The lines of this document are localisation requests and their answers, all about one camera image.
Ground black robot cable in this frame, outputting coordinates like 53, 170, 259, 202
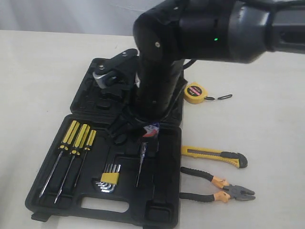
182, 58, 197, 71

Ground small yellow black screwdriver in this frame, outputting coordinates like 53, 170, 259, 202
74, 130, 96, 188

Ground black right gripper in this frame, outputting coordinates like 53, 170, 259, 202
108, 104, 165, 139

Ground black orange combination pliers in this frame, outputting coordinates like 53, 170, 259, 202
179, 167, 255, 203

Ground yellow tape measure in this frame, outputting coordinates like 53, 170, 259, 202
184, 82, 233, 104

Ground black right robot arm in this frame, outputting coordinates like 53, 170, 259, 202
108, 0, 305, 136

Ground medium yellow black screwdriver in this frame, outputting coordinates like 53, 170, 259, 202
54, 124, 90, 204

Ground large yellow black screwdriver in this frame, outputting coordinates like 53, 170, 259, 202
39, 120, 80, 198

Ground hex key set yellow holder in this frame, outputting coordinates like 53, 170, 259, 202
95, 164, 121, 193

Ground clear voltage tester screwdriver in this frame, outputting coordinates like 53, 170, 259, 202
135, 142, 148, 187

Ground black plastic tool case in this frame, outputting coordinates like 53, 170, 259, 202
25, 55, 185, 229

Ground black electrical tape roll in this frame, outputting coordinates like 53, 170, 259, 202
143, 123, 160, 138

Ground yellow black utility knife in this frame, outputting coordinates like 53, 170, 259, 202
181, 146, 248, 168

